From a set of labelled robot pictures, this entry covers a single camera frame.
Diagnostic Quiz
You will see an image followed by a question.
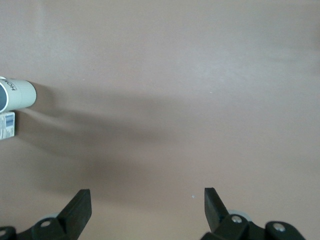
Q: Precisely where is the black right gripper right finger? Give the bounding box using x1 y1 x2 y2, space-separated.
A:
200 187 308 240

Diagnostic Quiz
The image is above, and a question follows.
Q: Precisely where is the blue milk carton green cap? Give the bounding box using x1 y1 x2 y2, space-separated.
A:
0 111 16 141

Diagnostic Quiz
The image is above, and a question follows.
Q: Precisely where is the white mug with black lettering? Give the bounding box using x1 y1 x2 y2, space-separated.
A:
0 76 38 113

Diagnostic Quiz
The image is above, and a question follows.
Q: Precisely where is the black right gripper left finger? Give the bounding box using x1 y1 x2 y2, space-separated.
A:
0 188 93 240

